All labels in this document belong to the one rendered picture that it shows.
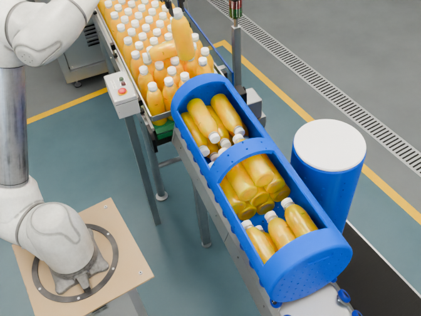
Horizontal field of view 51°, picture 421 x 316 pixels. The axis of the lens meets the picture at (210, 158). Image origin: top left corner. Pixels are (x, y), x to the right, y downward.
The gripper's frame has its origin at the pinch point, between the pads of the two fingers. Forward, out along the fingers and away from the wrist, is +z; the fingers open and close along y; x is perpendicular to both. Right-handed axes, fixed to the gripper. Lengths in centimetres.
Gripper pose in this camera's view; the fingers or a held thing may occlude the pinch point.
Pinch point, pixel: (175, 5)
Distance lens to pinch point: 174.9
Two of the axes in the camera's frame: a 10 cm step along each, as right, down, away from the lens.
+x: -4.7, -7.0, 5.3
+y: 8.8, -4.5, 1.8
